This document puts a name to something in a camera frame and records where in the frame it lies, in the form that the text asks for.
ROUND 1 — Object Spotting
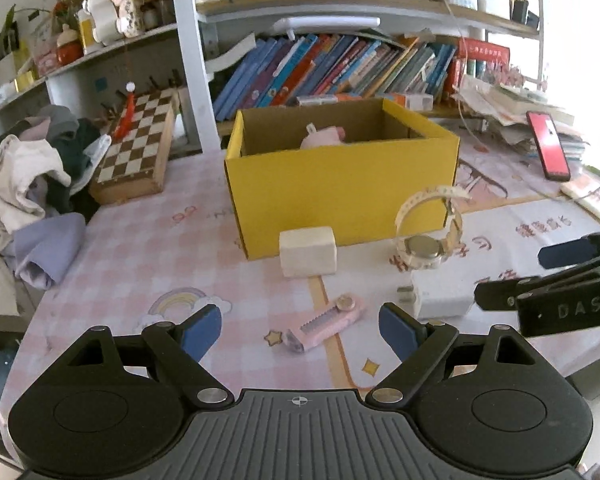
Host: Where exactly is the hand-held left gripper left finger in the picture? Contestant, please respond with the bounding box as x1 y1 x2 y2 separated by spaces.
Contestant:
55 304 236 408

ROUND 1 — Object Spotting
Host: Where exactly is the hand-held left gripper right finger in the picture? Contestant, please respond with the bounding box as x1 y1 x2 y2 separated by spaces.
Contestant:
365 302 553 408

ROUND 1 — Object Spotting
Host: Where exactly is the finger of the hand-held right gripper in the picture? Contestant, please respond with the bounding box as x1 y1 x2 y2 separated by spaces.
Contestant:
474 252 600 312
537 232 600 269

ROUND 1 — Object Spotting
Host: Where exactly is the large white charger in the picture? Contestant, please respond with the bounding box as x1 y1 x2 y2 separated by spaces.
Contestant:
396 270 477 320

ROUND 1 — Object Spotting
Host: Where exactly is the yellow cardboard box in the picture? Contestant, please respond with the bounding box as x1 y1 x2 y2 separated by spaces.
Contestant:
224 97 462 261

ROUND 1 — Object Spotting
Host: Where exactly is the pink plush pig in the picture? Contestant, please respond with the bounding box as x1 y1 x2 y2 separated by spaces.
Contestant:
300 124 347 150

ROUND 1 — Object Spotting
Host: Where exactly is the open workbook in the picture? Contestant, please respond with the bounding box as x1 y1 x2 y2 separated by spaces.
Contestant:
560 172 600 226

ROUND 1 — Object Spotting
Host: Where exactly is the pink utility knife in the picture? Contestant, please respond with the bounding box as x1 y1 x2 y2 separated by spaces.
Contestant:
285 295 367 355

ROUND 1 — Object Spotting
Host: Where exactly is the white wristwatch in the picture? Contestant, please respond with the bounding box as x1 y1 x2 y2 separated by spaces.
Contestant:
393 185 471 273

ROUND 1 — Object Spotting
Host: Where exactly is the pink checked printed tablecloth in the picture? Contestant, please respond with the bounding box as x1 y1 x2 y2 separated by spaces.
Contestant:
0 125 600 461

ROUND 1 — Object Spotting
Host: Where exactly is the smartphone with red screen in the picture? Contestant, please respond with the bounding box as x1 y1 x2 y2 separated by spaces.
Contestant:
526 111 572 182

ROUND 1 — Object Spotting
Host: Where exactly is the cream rectangular block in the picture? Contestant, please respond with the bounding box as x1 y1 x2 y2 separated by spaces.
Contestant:
279 226 338 278

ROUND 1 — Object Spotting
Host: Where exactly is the stack of books and papers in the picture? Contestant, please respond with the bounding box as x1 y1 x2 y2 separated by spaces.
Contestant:
452 75 588 161

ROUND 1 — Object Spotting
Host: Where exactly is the lavender garment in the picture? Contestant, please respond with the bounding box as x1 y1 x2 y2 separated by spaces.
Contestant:
12 212 87 290

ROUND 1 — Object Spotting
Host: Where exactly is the wooden chessboard box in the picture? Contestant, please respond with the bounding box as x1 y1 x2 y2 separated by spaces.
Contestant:
87 87 177 206

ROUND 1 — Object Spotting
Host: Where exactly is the orange and white box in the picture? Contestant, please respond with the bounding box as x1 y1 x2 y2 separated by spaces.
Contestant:
380 92 435 112

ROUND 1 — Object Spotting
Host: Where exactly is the dark green garment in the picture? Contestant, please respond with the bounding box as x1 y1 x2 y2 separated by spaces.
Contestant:
55 119 103 201

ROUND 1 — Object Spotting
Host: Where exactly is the red box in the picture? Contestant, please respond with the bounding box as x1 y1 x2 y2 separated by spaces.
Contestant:
457 37 511 86

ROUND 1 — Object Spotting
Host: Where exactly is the red tassel ornament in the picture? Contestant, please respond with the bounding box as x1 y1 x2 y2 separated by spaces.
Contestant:
112 82 137 139

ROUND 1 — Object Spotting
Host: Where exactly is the pile of clothes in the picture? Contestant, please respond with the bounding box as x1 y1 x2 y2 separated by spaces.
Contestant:
0 135 72 316

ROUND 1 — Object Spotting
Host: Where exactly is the small black device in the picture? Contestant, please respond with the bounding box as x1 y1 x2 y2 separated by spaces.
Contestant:
511 0 540 28

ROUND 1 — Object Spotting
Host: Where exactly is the grey garment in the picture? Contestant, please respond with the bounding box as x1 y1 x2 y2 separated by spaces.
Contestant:
42 105 81 136

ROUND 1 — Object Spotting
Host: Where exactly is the white shelving unit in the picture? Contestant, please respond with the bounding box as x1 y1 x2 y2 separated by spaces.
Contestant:
0 0 546 161

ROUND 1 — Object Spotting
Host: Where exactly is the row of colourful books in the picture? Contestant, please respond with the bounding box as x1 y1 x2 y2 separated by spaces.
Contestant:
212 34 458 122

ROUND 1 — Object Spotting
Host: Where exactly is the red jar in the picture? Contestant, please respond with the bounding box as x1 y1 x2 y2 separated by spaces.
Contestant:
55 25 84 65

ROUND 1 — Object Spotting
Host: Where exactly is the white toy figure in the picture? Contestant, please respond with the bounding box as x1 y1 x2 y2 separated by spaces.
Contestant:
82 0 146 46

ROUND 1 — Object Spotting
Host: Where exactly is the white cable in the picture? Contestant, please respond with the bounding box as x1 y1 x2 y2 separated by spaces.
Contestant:
427 0 571 201

